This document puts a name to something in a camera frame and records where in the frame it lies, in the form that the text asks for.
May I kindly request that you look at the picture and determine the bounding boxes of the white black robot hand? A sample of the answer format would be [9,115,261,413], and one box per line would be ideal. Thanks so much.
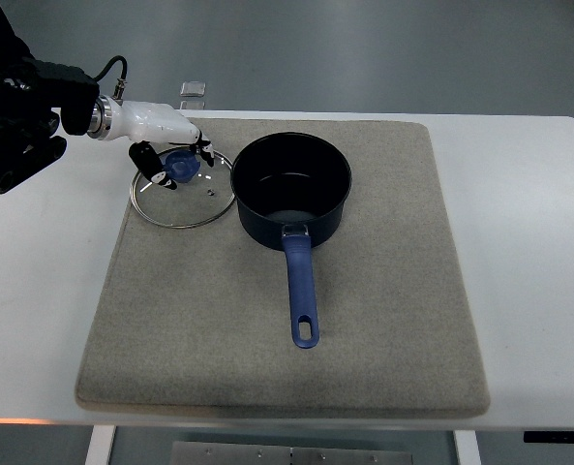
[87,96,215,190]

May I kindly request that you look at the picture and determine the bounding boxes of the glass lid blue knob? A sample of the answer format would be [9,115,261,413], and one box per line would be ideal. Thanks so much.
[130,143,234,229]

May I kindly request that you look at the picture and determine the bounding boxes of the dark blue saucepan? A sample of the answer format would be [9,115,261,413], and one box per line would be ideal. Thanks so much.
[230,132,351,349]

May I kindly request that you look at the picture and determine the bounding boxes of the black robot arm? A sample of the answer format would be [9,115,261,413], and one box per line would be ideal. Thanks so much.
[0,6,126,194]

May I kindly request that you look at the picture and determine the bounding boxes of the clear floor marker upper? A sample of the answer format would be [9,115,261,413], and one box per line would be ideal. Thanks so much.
[179,81,206,97]

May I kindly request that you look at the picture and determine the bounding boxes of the grey fabric mat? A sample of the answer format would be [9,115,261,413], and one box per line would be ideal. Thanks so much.
[76,118,490,419]

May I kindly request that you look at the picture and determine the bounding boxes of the white table leg left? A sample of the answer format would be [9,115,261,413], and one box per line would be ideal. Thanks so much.
[84,425,116,465]

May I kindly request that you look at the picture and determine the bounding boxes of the white table leg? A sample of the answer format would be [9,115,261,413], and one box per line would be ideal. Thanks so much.
[84,425,116,465]
[453,430,482,465]

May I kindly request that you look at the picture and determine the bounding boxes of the white table leg right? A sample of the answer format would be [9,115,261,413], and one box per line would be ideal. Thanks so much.
[453,430,482,465]

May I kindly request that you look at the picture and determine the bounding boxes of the black table control panel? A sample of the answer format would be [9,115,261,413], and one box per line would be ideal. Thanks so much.
[523,430,574,445]

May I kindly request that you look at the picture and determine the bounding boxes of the metal base plate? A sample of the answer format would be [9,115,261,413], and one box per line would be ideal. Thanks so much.
[169,442,413,465]

